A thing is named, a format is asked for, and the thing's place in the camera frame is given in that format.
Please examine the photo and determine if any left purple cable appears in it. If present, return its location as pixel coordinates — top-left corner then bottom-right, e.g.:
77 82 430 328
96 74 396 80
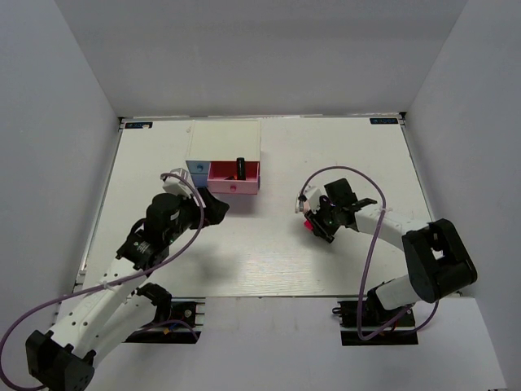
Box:
0 173 205 391

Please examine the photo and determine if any green highlighter black body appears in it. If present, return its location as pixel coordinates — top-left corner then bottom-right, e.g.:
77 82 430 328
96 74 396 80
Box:
236 157 247 181

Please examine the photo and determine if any pink drawer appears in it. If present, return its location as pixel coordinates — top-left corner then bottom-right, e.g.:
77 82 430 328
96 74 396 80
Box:
208 160 260 195

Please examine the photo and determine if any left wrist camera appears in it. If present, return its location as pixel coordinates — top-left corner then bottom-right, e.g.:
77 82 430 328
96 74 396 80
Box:
160 168 193 198

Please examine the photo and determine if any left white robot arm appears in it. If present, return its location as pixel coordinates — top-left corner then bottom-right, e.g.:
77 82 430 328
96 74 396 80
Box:
25 187 230 390

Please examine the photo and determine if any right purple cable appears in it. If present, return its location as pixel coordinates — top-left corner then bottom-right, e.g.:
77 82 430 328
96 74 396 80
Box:
300 165 440 342

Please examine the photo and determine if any purple cable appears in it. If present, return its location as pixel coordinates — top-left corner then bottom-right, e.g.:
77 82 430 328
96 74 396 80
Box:
300 165 440 342
0 173 205 391

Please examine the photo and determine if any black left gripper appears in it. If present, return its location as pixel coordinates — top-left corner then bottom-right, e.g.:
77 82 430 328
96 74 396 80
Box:
165 186 229 244

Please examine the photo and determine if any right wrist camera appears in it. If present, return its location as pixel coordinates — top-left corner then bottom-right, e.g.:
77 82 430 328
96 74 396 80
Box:
295 185 322 214

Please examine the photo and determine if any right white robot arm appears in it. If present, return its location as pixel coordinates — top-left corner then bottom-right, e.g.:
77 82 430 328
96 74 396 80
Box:
296 178 478 325

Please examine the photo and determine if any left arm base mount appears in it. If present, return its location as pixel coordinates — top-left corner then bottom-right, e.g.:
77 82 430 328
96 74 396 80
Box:
125 283 205 345

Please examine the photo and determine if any white drawer organizer cabinet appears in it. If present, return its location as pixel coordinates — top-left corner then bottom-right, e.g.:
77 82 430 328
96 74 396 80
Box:
186 120 261 161

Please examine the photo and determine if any light blue drawer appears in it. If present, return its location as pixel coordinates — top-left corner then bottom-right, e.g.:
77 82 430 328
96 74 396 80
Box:
186 160 211 176

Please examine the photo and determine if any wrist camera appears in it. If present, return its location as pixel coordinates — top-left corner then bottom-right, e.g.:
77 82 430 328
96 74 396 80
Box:
295 185 322 214
160 168 193 198

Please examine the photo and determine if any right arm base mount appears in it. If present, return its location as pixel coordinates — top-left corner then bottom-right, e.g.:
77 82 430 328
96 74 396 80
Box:
331 299 419 348

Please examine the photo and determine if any dark blue drawer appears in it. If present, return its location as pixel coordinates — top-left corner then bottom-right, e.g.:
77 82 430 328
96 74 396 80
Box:
191 173 208 188

